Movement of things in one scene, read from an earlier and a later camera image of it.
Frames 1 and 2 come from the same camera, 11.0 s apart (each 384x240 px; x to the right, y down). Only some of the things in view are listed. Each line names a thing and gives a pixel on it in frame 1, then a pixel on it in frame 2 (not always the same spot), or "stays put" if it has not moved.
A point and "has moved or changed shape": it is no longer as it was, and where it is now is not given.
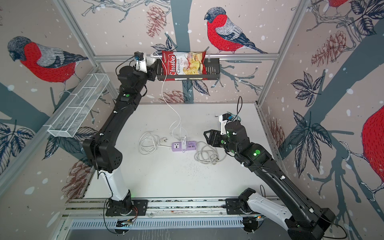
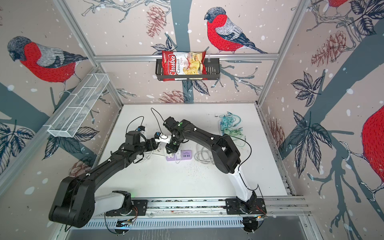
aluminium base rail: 157,207 stays put
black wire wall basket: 213,68 stays put
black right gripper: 214,137 → 169,147
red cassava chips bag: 183,63 stays put
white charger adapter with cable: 184,144 → 178,156
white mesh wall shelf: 65,123 stays put
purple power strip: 177,146 has moved or changed shape
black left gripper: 152,74 → 152,144
